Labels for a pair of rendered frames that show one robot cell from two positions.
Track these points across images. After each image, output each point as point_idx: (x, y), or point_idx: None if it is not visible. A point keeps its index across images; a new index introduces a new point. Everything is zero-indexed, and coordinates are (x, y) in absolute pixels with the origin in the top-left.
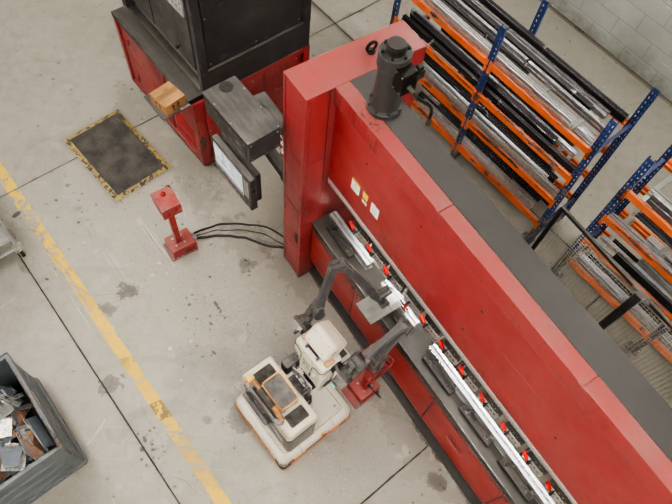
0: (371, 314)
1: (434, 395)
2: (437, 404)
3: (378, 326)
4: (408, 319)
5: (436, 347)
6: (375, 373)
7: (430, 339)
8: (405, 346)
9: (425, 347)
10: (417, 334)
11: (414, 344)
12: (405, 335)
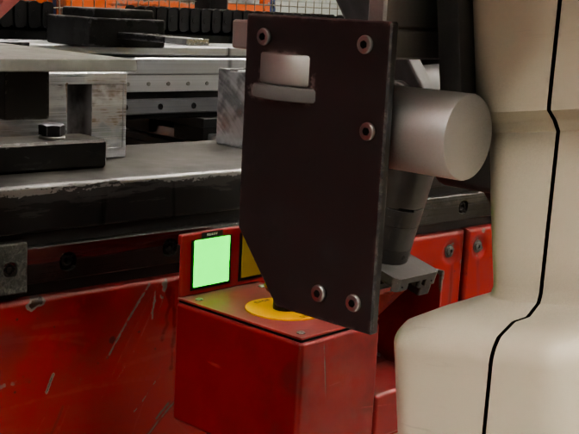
0: (47, 54)
1: (455, 194)
2: (480, 228)
3: (28, 350)
4: (79, 71)
5: (244, 68)
6: (389, 371)
7: (171, 143)
8: (229, 165)
9: (221, 148)
10: (144, 151)
11: (209, 157)
12: (155, 163)
